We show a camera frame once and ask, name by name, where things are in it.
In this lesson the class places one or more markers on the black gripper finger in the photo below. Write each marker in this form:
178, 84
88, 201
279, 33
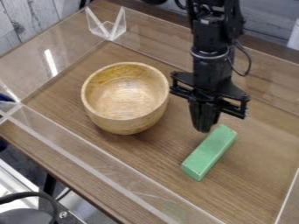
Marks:
211, 115
195, 108

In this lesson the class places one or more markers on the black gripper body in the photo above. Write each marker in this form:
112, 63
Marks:
209, 84

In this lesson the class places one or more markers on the green rectangular block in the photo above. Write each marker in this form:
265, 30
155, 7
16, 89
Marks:
207, 153

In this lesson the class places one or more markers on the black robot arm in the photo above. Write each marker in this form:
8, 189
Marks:
217, 25

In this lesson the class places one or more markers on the brown wooden bowl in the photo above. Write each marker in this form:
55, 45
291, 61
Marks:
124, 97

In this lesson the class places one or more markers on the black table leg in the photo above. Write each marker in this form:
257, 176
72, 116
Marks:
50, 184

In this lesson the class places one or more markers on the clear acrylic enclosure wall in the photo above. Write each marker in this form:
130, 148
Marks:
130, 175

